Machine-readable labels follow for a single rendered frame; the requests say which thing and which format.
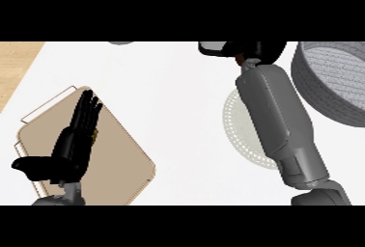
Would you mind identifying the white round placemat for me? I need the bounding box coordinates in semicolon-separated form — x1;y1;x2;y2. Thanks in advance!
221;89;279;171

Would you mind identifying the grey wicker basket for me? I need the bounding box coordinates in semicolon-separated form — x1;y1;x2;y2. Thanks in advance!
289;41;365;128

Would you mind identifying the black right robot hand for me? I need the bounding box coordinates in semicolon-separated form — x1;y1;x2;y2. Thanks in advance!
196;41;289;68

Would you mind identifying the tan cutting board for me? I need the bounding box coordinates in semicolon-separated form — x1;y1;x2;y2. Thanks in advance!
15;85;156;206

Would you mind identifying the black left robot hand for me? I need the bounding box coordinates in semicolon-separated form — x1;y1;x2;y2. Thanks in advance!
10;89;103;186

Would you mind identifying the brown sweet potato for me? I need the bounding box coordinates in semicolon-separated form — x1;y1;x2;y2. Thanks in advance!
235;52;248;68

